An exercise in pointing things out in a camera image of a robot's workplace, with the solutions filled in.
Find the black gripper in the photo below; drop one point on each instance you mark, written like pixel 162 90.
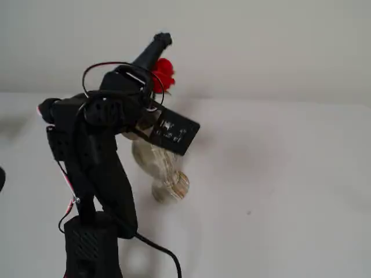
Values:
pixel 124 77

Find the red artificial rose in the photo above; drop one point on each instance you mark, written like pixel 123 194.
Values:
pixel 165 72

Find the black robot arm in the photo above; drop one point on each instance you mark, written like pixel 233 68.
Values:
pixel 87 150

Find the marble onyx vase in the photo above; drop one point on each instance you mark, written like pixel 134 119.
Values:
pixel 162 173

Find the black rounded object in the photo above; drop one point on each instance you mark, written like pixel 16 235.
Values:
pixel 1 179

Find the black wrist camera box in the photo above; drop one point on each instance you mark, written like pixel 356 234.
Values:
pixel 174 130

